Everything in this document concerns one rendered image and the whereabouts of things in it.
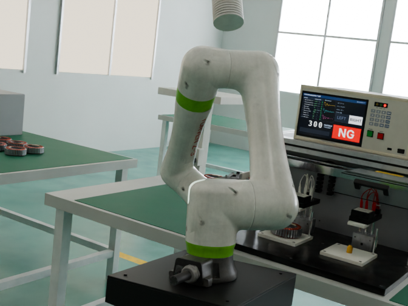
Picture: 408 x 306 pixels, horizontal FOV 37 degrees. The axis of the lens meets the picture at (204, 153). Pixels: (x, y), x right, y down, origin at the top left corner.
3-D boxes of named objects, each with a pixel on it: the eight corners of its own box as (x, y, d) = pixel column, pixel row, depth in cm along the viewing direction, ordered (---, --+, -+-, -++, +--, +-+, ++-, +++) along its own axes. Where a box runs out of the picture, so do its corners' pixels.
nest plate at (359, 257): (362, 266, 201) (362, 263, 201) (319, 254, 209) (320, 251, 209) (377, 257, 213) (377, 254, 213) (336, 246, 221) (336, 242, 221)
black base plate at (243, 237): (384, 296, 182) (385, 289, 182) (205, 240, 217) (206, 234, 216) (425, 263, 221) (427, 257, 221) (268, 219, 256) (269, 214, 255)
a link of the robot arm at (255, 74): (309, 221, 155) (284, 43, 177) (248, 220, 151) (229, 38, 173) (291, 236, 167) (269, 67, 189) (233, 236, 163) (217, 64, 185)
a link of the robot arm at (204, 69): (234, 65, 168) (226, 39, 176) (187, 61, 165) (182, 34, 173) (219, 115, 180) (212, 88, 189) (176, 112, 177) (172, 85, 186)
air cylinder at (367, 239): (370, 252, 219) (373, 237, 218) (350, 246, 223) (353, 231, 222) (375, 249, 223) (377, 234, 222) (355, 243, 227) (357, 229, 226)
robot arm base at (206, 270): (195, 299, 140) (197, 273, 139) (142, 285, 147) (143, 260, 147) (246, 274, 162) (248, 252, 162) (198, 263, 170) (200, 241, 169)
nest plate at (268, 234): (294, 247, 214) (295, 243, 214) (257, 235, 222) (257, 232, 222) (312, 239, 226) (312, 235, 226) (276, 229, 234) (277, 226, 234)
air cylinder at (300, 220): (308, 234, 232) (310, 220, 231) (290, 229, 236) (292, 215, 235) (314, 232, 236) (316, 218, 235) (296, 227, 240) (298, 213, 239)
